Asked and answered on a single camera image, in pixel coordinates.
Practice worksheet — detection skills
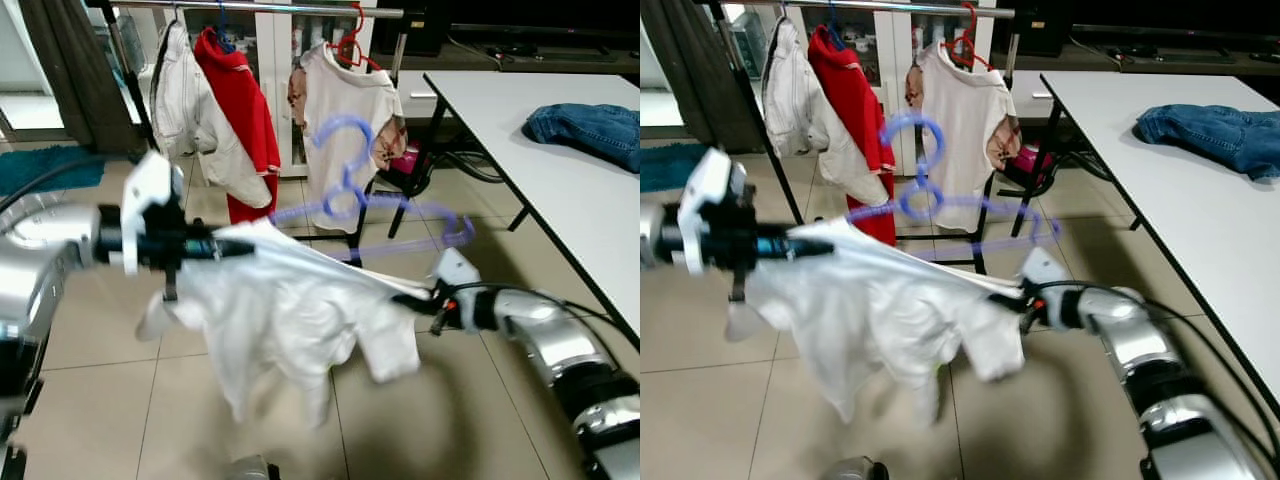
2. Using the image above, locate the plain white T-shirt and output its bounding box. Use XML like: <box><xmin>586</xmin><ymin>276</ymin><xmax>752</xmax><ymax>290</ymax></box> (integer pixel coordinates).
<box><xmin>135</xmin><ymin>220</ymin><xmax>431</xmax><ymax>431</ymax></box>
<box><xmin>725</xmin><ymin>218</ymin><xmax>1031</xmax><ymax>426</ymax></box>

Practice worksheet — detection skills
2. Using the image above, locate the purple plastic hanger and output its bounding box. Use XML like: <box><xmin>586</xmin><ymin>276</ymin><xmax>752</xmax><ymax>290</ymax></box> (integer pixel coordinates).
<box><xmin>268</xmin><ymin>112</ymin><xmax>479</xmax><ymax>266</ymax></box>
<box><xmin>845</xmin><ymin>110</ymin><xmax>1063</xmax><ymax>263</ymax></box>

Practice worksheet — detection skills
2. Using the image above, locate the blue denim garment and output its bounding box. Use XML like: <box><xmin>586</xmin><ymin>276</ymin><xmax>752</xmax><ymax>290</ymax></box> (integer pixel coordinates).
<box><xmin>1133</xmin><ymin>103</ymin><xmax>1280</xmax><ymax>181</ymax></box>
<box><xmin>522</xmin><ymin>102</ymin><xmax>641</xmax><ymax>173</ymax></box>

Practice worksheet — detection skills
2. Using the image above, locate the blue hanger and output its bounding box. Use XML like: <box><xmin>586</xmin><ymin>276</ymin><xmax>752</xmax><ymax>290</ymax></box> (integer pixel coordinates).
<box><xmin>825</xmin><ymin>0</ymin><xmax>851</xmax><ymax>49</ymax></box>
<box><xmin>213</xmin><ymin>0</ymin><xmax>239</xmax><ymax>49</ymax></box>

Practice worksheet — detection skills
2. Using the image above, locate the red hanger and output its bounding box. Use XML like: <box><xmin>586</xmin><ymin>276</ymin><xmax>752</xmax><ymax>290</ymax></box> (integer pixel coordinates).
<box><xmin>945</xmin><ymin>3</ymin><xmax>996</xmax><ymax>71</ymax></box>
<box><xmin>333</xmin><ymin>3</ymin><xmax>386</xmax><ymax>71</ymax></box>

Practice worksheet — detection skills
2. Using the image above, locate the teal floor mat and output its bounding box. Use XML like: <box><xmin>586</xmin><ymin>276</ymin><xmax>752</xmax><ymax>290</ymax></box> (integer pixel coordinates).
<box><xmin>640</xmin><ymin>142</ymin><xmax>706</xmax><ymax>193</ymax></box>
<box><xmin>0</xmin><ymin>145</ymin><xmax>106</xmax><ymax>196</ymax></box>

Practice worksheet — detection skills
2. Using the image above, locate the red shirt with white trim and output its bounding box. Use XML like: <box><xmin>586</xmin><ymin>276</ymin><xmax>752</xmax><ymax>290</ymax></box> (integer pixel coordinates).
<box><xmin>808</xmin><ymin>25</ymin><xmax>898</xmax><ymax>246</ymax></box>
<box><xmin>192</xmin><ymin>27</ymin><xmax>283</xmax><ymax>226</ymax></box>

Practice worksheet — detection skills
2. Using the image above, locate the white jacket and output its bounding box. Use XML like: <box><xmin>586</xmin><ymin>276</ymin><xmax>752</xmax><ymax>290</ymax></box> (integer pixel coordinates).
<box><xmin>762</xmin><ymin>18</ymin><xmax>891</xmax><ymax>206</ymax></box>
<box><xmin>150</xmin><ymin>20</ymin><xmax>273</xmax><ymax>209</ymax></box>

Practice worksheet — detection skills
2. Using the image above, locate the white printed T-shirt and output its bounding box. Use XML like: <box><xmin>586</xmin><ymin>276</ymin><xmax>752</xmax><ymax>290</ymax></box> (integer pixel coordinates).
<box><xmin>905</xmin><ymin>40</ymin><xmax>1021</xmax><ymax>206</ymax></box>
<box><xmin>288</xmin><ymin>42</ymin><xmax>406</xmax><ymax>206</ymax></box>

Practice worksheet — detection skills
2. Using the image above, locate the dark grey curtain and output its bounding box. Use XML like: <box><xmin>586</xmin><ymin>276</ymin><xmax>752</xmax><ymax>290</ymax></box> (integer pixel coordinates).
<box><xmin>18</xmin><ymin>0</ymin><xmax>141</xmax><ymax>156</ymax></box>
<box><xmin>645</xmin><ymin>0</ymin><xmax>766</xmax><ymax>156</ymax></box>

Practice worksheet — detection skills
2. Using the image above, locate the white glass door cabinet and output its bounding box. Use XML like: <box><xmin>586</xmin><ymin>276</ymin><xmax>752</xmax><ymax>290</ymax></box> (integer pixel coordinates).
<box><xmin>105</xmin><ymin>10</ymin><xmax>411</xmax><ymax>171</ymax></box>
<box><xmin>725</xmin><ymin>10</ymin><xmax>1021</xmax><ymax>171</ymax></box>

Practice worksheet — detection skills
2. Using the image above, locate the low white drawer cabinet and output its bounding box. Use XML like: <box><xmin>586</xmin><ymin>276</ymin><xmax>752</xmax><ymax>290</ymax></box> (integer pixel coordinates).
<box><xmin>395</xmin><ymin>68</ymin><xmax>446</xmax><ymax>126</ymax></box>
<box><xmin>1010</xmin><ymin>68</ymin><xmax>1051</xmax><ymax>121</ymax></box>

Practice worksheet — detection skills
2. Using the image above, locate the grey robot leg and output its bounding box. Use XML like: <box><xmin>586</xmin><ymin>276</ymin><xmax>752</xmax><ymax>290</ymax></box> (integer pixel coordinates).
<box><xmin>225</xmin><ymin>455</ymin><xmax>281</xmax><ymax>480</ymax></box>
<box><xmin>820</xmin><ymin>455</ymin><xmax>891</xmax><ymax>480</ymax></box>

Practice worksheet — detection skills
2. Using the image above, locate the glass sliding door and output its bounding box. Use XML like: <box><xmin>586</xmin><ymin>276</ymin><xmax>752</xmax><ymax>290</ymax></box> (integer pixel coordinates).
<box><xmin>0</xmin><ymin>0</ymin><xmax>61</xmax><ymax>141</ymax></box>

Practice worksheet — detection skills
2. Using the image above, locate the metal clothes rack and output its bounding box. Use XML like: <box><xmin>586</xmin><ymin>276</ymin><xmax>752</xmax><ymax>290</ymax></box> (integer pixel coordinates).
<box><xmin>85</xmin><ymin>0</ymin><xmax>451</xmax><ymax>241</ymax></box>
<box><xmin>700</xmin><ymin>0</ymin><xmax>1051</xmax><ymax>276</ymax></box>

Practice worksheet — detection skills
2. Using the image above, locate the black television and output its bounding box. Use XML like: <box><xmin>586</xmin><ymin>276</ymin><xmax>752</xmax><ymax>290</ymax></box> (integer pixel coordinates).
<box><xmin>448</xmin><ymin>0</ymin><xmax>641</xmax><ymax>46</ymax></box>
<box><xmin>1070</xmin><ymin>0</ymin><xmax>1280</xmax><ymax>41</ymax></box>

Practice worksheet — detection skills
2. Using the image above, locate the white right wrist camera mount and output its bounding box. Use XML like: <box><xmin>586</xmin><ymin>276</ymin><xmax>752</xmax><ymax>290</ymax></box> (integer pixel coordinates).
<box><xmin>1018</xmin><ymin>245</ymin><xmax>1069</xmax><ymax>331</ymax></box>
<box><xmin>432</xmin><ymin>248</ymin><xmax>481</xmax><ymax>331</ymax></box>

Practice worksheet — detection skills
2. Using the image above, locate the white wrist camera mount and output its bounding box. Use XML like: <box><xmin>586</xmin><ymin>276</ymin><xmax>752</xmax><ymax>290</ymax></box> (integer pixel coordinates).
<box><xmin>677</xmin><ymin>148</ymin><xmax>746</xmax><ymax>276</ymax></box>
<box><xmin>1018</xmin><ymin>245</ymin><xmax>1069</xmax><ymax>331</ymax></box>
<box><xmin>120</xmin><ymin>150</ymin><xmax>186</xmax><ymax>276</ymax></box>
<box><xmin>432</xmin><ymin>248</ymin><xmax>481</xmax><ymax>331</ymax></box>

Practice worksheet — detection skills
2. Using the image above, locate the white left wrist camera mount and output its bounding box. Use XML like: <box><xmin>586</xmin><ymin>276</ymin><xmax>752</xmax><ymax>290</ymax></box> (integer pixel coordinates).
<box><xmin>677</xmin><ymin>148</ymin><xmax>746</xmax><ymax>276</ymax></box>
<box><xmin>120</xmin><ymin>150</ymin><xmax>186</xmax><ymax>276</ymax></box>

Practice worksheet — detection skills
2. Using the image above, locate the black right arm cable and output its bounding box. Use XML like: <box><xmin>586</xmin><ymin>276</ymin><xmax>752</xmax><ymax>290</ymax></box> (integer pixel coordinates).
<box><xmin>445</xmin><ymin>280</ymin><xmax>641</xmax><ymax>351</ymax></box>
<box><xmin>1050</xmin><ymin>280</ymin><xmax>1280</xmax><ymax>421</ymax></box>

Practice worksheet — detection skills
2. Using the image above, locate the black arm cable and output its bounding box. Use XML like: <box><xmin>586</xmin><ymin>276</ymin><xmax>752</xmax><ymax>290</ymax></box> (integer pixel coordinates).
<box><xmin>1050</xmin><ymin>280</ymin><xmax>1280</xmax><ymax>421</ymax></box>
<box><xmin>0</xmin><ymin>155</ymin><xmax>131</xmax><ymax>216</ymax></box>
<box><xmin>445</xmin><ymin>280</ymin><xmax>641</xmax><ymax>351</ymax></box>

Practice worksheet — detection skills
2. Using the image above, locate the white table with black frame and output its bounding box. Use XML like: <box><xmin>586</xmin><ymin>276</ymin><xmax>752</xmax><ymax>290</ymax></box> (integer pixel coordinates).
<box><xmin>423</xmin><ymin>70</ymin><xmax>641</xmax><ymax>351</ymax></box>
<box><xmin>1040</xmin><ymin>72</ymin><xmax>1280</xmax><ymax>421</ymax></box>

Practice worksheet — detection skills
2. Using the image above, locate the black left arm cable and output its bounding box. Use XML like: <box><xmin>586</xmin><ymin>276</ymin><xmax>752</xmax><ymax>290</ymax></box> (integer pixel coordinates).
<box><xmin>0</xmin><ymin>155</ymin><xmax>131</xmax><ymax>216</ymax></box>

